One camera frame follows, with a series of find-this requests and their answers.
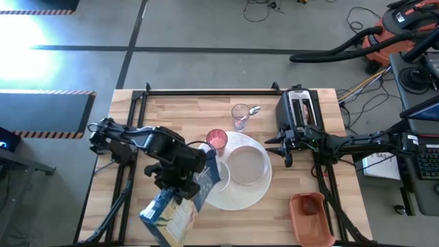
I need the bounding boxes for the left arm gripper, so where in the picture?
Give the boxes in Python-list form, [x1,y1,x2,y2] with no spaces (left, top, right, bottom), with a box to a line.
[145,145,208,206]

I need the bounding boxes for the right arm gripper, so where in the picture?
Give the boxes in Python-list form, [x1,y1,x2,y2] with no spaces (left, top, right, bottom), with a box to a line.
[264,125,322,168]

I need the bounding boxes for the beige round plate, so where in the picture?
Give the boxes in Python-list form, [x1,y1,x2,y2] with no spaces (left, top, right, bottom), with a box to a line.
[227,145,269,186]

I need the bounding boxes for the toast slice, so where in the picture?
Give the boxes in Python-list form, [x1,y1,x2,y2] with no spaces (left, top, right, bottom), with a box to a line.
[300,104,315,125]

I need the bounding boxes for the metal spoon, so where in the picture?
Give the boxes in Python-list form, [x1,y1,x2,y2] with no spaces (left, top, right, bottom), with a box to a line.
[239,105,261,123]

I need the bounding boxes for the pink plastic tumbler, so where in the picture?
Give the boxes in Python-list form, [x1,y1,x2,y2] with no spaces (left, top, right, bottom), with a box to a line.
[206,128,229,157]

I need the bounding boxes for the clear drinking glass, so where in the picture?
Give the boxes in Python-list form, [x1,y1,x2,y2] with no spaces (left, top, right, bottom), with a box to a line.
[231,104,251,133]

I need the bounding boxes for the white ceramic bowl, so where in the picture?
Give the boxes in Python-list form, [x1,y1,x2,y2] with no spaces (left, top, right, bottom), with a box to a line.
[214,159,232,193]

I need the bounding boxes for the dark blue cereal box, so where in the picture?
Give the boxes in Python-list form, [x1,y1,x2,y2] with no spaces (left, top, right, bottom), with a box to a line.
[139,142,222,247]

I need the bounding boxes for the white round woven placemat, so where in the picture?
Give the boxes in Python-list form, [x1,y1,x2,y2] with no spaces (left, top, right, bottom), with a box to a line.
[204,132,274,211]

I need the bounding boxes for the red apple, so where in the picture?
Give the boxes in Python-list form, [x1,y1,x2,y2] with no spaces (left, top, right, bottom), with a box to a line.
[300,198,319,216]

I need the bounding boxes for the orange plastic tray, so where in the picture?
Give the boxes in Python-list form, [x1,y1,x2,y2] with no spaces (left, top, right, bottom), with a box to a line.
[289,191,336,247]

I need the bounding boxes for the black toaster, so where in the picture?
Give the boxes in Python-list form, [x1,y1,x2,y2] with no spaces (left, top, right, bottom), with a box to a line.
[275,87,323,138]

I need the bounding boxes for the white paper sheet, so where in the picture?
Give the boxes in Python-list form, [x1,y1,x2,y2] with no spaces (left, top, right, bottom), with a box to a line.
[362,152,401,181]

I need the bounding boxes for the black slanted stand pole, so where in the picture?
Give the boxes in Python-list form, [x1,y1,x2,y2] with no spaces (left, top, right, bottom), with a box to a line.
[387,118,414,137]

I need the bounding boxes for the orange shop vacuum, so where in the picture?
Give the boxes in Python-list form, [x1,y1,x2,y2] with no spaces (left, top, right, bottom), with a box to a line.
[361,0,439,68]

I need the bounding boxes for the dark grey desk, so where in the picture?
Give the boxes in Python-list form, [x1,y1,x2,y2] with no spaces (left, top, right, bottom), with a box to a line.
[397,134,439,217]

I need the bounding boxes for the black hazard-striped floor mat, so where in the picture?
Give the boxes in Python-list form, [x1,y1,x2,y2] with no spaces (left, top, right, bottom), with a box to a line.
[0,0,80,15]
[0,89,97,139]

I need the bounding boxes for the black keyboard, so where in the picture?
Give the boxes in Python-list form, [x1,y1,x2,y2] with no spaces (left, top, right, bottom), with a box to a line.
[413,143,439,181]

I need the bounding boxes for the black laptop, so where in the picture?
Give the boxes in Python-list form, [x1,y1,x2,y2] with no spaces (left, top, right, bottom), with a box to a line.
[399,97,439,121]

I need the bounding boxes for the grey metal stand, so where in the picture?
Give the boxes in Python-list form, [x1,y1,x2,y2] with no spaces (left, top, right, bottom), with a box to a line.
[0,147,58,247]

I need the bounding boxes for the black device with blue light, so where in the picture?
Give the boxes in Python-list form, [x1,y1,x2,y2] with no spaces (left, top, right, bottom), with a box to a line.
[0,126,21,152]

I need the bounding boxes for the black vacuum wand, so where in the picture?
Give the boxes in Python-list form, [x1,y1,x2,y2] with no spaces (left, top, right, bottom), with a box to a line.
[403,30,439,64]

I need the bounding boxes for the black vacuum hose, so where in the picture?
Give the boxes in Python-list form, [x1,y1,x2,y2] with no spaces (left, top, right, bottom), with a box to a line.
[289,26,418,64]

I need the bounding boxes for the yellow and grey cable bundle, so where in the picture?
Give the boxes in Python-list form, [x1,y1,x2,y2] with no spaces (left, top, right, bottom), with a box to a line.
[335,67,392,104]

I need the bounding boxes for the black floor cable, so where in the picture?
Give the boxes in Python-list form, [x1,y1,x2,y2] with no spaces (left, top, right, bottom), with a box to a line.
[243,0,285,23]
[346,6,381,34]

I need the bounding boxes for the black coiled cable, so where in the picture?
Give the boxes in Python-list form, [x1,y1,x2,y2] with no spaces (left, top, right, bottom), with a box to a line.
[399,67,429,91]

